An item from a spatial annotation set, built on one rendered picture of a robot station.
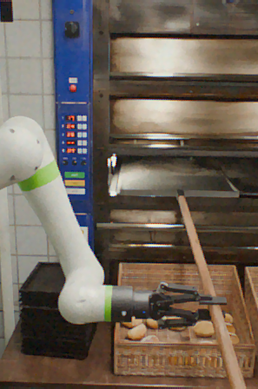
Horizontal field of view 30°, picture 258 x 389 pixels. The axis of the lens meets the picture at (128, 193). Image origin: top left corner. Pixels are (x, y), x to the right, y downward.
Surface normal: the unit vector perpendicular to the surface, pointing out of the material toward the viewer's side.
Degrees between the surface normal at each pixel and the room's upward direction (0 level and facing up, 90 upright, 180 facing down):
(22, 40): 90
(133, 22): 90
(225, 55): 70
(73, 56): 90
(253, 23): 90
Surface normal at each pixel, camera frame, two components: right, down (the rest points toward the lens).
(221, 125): -0.02, -0.07
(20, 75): -0.03, 0.28
